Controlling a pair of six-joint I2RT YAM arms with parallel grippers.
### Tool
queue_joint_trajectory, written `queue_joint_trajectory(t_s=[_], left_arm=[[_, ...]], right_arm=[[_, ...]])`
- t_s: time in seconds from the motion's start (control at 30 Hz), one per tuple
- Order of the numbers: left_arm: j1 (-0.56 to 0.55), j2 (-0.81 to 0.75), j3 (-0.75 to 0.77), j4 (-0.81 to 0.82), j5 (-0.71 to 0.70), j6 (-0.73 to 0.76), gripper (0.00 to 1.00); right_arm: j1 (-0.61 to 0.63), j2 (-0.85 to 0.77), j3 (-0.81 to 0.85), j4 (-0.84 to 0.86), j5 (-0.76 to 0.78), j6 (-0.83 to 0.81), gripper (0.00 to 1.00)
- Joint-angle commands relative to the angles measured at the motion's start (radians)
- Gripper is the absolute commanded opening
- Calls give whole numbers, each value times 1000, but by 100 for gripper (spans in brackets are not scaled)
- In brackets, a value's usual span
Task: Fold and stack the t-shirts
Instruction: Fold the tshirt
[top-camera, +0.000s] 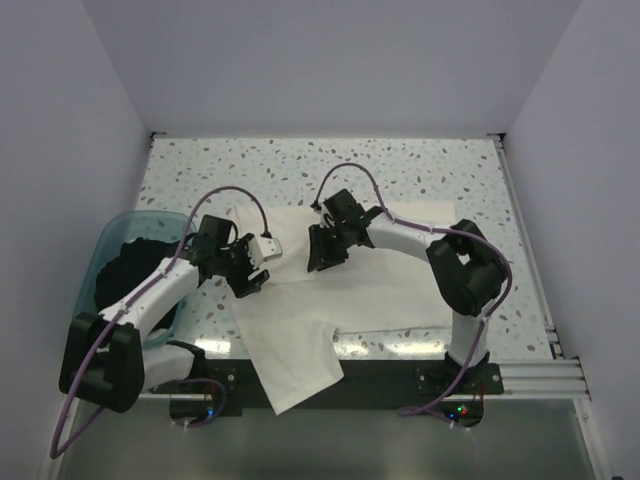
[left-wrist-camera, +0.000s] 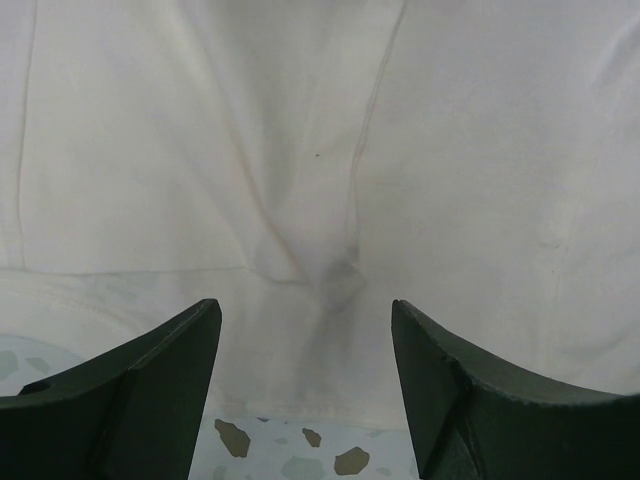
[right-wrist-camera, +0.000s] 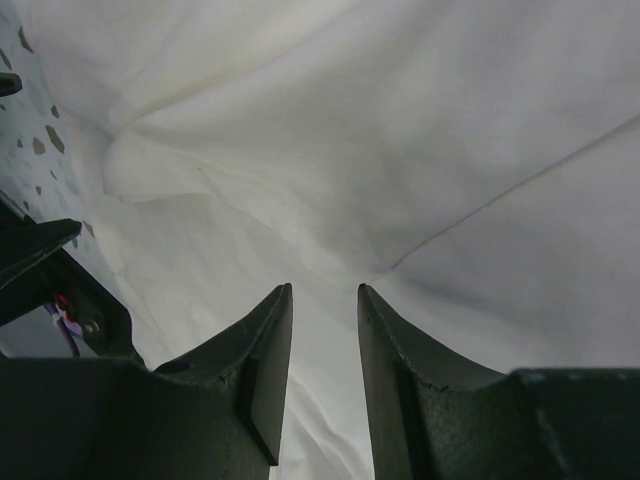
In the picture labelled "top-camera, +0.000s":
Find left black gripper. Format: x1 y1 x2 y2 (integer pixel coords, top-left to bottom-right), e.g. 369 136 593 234
216 234 269 298

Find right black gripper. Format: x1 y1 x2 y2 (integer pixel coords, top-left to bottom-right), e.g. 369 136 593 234
307 222 352 272

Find white t-shirt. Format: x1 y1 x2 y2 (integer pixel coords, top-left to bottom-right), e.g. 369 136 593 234
230 206 452 415

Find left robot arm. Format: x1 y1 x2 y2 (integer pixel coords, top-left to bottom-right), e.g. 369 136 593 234
59 215 282 413

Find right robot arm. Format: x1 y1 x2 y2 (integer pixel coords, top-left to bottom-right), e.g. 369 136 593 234
307 189 512 393

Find black clothes in basket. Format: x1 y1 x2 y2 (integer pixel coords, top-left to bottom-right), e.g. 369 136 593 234
94 237 178 312

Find blue plastic basket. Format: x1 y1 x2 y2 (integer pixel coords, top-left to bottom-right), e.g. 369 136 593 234
65 210 196 353

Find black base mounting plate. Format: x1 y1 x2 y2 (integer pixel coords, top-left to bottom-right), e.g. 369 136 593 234
148 357 506 426

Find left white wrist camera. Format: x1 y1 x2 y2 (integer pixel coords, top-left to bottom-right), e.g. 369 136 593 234
248 236 283 267

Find aluminium frame rail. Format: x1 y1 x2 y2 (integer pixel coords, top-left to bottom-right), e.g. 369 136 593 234
62 355 592 401

